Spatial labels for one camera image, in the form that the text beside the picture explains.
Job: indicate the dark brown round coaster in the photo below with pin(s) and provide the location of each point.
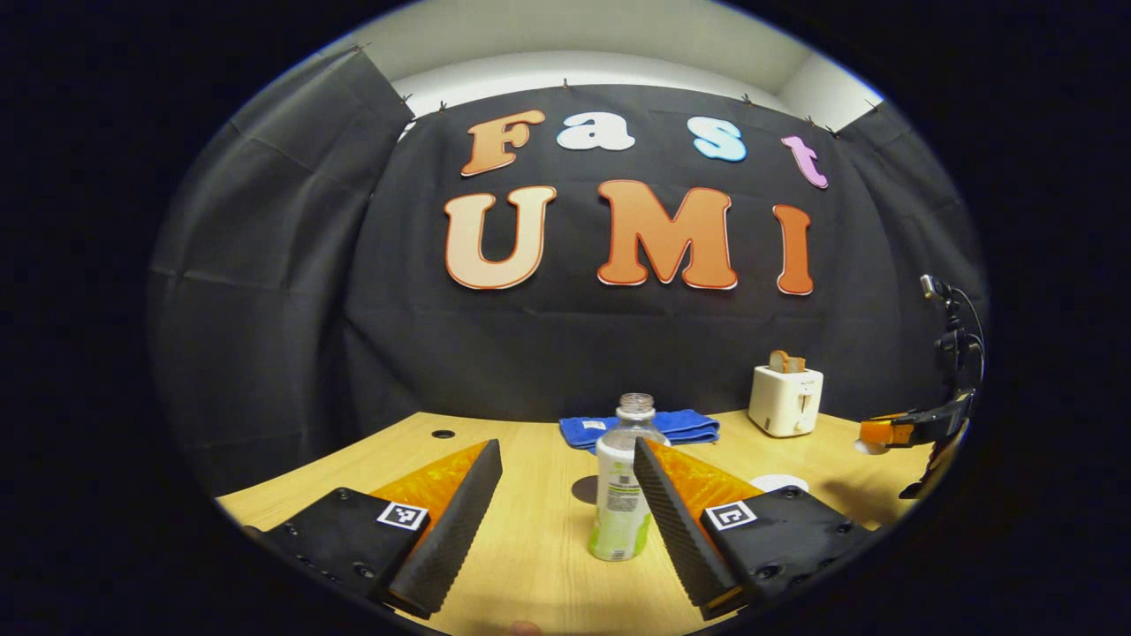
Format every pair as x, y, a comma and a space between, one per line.
583, 490

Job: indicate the cream toaster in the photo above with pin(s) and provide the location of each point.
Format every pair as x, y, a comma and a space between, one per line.
782, 402

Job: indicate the black backdrop cloth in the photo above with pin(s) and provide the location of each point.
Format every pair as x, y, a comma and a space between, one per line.
292, 309

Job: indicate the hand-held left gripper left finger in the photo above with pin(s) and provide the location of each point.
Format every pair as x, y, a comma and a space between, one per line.
451, 530

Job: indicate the clear water bottle green label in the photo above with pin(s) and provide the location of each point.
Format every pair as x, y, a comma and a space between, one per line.
618, 495

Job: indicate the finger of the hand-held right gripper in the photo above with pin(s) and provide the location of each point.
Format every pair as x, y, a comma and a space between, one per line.
884, 431

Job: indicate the folded blue towel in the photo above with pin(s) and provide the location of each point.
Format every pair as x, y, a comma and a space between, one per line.
689, 427

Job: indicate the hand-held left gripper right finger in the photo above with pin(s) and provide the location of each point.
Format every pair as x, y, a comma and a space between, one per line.
676, 521

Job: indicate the white teacup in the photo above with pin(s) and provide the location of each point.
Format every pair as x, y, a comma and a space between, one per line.
782, 482

